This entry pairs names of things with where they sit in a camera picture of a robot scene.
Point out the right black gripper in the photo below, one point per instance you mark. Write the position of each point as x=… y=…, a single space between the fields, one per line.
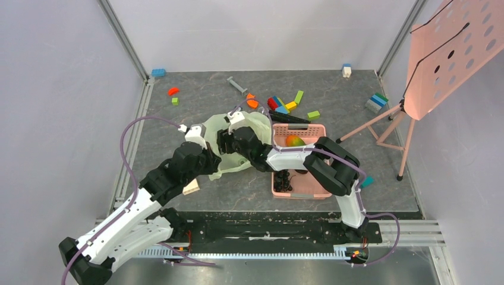
x=227 y=141

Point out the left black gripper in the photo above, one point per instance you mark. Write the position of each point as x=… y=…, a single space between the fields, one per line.
x=213 y=162

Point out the green avocado plastic bag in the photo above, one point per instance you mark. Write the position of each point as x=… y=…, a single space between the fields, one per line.
x=234 y=162

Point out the fake mango green orange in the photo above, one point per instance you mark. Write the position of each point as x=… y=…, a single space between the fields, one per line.
x=294 y=141

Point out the dark fake grape bunch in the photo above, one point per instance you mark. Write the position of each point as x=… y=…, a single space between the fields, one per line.
x=282 y=181

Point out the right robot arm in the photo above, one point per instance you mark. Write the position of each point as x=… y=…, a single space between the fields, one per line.
x=335 y=169

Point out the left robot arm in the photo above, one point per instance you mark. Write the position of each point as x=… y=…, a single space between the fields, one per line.
x=141 y=221

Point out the white large brick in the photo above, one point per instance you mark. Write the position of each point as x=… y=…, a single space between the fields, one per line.
x=193 y=186

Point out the orange curved track piece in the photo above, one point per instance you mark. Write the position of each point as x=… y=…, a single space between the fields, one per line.
x=251 y=102

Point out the black microphone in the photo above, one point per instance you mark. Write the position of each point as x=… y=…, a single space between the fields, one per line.
x=288 y=119

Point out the red blue brick stack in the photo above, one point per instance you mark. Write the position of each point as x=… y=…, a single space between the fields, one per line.
x=277 y=105

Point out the yellow small block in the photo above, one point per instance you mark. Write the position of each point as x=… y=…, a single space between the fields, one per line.
x=291 y=106

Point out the long green block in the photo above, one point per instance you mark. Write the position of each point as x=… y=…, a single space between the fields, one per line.
x=298 y=97

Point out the short green block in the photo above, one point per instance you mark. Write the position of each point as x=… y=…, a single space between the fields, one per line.
x=313 y=115

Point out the pink plastic basket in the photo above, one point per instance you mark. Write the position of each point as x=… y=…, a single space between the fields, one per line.
x=302 y=186

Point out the red arch block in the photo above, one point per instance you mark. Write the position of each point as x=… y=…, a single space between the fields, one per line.
x=172 y=91

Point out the white blue small brick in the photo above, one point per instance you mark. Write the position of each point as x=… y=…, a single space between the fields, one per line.
x=346 y=70

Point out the teal small block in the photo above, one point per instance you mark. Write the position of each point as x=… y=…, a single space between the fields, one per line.
x=366 y=182

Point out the grey blue green brick stack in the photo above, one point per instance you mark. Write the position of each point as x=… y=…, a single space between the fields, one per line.
x=376 y=102

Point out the pink music stand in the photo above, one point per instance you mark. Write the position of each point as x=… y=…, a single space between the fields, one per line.
x=445 y=51

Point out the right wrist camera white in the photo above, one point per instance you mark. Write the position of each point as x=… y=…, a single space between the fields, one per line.
x=236 y=120

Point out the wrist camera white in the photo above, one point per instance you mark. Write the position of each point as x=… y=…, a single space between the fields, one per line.
x=236 y=120
x=194 y=134

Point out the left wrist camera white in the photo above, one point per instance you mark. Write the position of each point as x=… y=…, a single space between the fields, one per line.
x=194 y=134

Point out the blue brick at wall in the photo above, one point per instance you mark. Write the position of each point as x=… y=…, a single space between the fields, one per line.
x=159 y=72

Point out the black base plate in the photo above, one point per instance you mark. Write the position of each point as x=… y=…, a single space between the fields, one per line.
x=211 y=226

